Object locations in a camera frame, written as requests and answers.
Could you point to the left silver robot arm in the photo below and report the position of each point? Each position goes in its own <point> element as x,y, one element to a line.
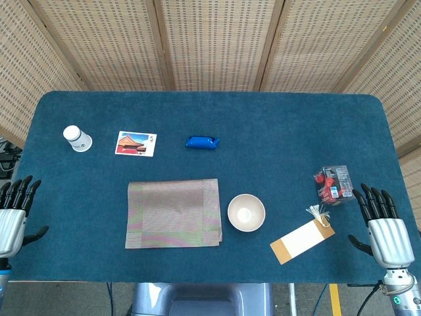
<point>4,276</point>

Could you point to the blue felt table cover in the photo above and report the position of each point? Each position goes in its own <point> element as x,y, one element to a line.
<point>263,125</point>

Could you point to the white and brown card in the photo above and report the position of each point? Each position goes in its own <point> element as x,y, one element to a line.
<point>301,242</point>

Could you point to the white bowl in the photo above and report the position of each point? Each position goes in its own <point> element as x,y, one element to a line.
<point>246,213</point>

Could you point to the metal table leg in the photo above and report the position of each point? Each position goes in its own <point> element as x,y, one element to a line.
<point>292,299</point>

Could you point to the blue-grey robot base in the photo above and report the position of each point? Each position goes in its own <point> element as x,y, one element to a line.
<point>204,299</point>

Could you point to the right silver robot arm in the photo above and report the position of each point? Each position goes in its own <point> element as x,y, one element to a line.
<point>403,301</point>

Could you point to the red palace postcard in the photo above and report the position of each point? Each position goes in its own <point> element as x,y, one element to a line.
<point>135,143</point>

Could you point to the bamboo folding screen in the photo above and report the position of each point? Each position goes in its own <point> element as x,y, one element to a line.
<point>213,42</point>

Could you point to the blue foil packet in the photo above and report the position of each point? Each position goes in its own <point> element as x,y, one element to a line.
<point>201,142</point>

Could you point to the grey woven placemat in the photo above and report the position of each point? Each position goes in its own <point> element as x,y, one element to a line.
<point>172,214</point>

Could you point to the red black object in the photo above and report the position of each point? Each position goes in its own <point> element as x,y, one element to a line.
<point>333,186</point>

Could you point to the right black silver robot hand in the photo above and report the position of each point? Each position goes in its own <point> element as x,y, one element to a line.
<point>389,240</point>

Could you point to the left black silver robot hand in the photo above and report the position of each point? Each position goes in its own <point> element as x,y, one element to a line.
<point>11,227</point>

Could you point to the white paper cup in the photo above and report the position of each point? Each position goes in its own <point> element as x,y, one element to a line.
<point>79,140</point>

